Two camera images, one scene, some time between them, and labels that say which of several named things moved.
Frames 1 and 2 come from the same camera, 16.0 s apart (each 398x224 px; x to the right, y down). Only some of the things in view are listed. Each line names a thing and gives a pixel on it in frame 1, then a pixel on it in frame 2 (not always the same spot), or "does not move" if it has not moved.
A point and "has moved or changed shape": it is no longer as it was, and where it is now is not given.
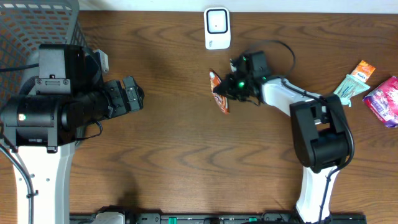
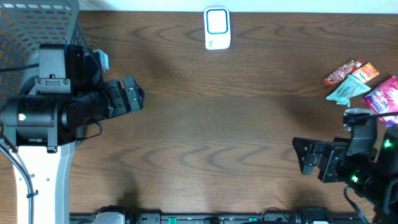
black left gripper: [131, 94] does not move
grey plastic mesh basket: [25, 25] does not move
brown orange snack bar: [222, 101] → [344, 71]
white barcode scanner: [217, 28] does not move
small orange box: [363, 71] has moved or changed shape
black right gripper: [225, 88] → [335, 148]
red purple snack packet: [383, 102] does not move
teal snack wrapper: [349, 87] does not move
